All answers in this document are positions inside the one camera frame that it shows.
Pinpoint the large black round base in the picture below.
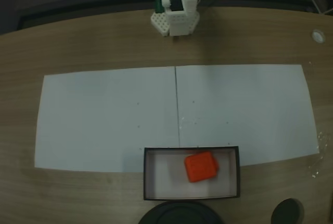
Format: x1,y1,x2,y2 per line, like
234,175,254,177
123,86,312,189
137,200,222,224

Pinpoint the brown box with white inside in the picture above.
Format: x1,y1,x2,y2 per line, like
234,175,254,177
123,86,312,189
143,145,241,201

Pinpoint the white paper sheet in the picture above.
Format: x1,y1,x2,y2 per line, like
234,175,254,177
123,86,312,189
34,65,181,174
174,64,321,168

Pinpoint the orange cube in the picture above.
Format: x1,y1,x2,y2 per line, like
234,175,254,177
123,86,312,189
184,151,220,184

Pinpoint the small white round cap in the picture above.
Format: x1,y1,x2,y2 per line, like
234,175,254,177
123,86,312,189
312,29,325,44

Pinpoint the small black round disc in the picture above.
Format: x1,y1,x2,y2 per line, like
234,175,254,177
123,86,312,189
271,198,305,224

